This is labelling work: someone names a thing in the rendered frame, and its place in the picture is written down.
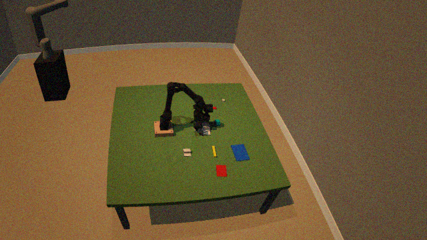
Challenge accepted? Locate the blue flat plate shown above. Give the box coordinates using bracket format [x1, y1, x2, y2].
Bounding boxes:
[231, 144, 250, 161]

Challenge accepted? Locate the red flat plate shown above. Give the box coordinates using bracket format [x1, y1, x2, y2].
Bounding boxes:
[216, 165, 227, 177]

